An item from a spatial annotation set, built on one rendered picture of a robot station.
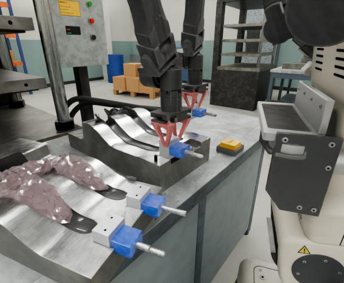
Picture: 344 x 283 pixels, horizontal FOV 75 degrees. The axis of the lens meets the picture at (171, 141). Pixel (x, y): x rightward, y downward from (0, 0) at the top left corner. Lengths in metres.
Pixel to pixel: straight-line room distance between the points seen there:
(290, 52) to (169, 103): 6.57
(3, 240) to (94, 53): 1.12
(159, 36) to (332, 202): 0.48
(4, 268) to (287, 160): 0.56
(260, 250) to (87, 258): 1.33
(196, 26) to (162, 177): 0.49
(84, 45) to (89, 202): 1.03
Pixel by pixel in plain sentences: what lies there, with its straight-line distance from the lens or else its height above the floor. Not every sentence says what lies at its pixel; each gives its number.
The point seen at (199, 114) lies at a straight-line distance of 0.88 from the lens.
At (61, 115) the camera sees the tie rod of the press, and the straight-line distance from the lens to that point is 1.24.
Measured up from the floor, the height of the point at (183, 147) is 0.93.
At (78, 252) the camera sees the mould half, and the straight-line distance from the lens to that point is 0.46.
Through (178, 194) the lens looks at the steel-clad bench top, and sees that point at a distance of 0.64.
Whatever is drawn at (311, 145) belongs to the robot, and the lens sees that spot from 0.45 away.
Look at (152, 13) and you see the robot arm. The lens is 0.49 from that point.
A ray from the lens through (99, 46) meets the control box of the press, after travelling 1.47.
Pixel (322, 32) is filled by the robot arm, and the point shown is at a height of 1.19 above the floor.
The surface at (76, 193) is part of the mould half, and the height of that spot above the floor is 0.88.
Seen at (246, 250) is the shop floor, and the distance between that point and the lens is 1.63.
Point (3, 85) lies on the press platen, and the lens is 1.21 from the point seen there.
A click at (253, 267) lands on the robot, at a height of 0.28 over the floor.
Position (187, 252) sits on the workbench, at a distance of 0.93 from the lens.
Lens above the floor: 1.18
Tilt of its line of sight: 23 degrees down
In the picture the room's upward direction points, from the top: straight up
